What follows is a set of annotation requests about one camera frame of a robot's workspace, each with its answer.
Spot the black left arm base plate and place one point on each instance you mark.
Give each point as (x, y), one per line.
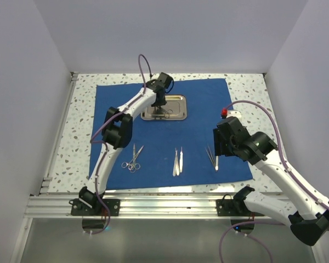
(81, 209)

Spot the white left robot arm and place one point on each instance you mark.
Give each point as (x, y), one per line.
(116, 133)

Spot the steel surgical scissors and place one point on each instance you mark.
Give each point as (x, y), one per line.
(134, 166)
(125, 165)

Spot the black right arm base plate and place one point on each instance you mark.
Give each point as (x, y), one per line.
(227, 206)

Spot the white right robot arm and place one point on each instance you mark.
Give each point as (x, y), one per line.
(307, 211)

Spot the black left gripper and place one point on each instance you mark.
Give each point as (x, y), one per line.
(162, 102)

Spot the blue surgical drape cloth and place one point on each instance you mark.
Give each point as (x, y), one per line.
(162, 141)

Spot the aluminium front rail frame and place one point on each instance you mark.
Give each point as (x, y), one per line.
(131, 206)

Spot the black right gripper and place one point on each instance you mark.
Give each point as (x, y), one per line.
(220, 148)

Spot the steel instrument tray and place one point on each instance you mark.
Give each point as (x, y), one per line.
(176, 105)

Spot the aluminium left side rail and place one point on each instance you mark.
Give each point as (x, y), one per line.
(43, 188)

